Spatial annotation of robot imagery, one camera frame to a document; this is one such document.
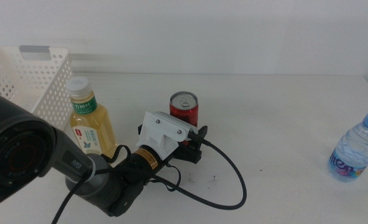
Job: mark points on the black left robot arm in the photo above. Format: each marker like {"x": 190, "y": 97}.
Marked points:
{"x": 16, "y": 149}

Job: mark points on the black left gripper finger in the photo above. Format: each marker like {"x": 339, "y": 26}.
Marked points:
{"x": 140, "y": 129}
{"x": 202, "y": 132}

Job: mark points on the clear water bottle blue cap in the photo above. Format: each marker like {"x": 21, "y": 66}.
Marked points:
{"x": 356, "y": 146}

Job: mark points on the white perforated plastic basket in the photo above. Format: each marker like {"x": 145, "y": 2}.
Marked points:
{"x": 58, "y": 53}

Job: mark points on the red soda can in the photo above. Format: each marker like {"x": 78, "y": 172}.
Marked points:
{"x": 184, "y": 109}

